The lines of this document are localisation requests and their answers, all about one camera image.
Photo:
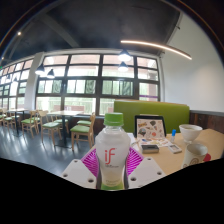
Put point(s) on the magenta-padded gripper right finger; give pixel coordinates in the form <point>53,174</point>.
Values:
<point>146,170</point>

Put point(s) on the light wooden dining table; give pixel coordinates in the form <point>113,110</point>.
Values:
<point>63,113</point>
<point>16,110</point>

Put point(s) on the small dark box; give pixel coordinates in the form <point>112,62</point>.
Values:
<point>150,148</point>

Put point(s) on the small blue-capped bottle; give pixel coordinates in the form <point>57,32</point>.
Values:
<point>173,136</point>

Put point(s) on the green upholstered bench backrest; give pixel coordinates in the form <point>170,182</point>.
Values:
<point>153,111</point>

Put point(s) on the white printed cup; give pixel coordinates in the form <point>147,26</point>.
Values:
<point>193,156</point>

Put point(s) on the long curved ceiling light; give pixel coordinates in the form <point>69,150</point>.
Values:
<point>156,45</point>

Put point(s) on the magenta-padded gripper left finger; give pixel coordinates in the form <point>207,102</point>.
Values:
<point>78,171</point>

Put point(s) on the white paper sheets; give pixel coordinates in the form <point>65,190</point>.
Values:
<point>133,138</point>

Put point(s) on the clear green-capped drink bottle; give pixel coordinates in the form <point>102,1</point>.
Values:
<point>112,150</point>

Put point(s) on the group of pendant ceiling lamps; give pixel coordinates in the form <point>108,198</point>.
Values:
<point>124,56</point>

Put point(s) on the white bowl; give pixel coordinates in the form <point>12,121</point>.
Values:
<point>190,131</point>

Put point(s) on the black tablet with stickers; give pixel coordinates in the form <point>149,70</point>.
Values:
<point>150,126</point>

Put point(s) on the group of wooden green-seat chairs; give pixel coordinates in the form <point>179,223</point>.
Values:
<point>50,125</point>

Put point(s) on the colourful printed paper sheet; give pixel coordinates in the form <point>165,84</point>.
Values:
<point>156,141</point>

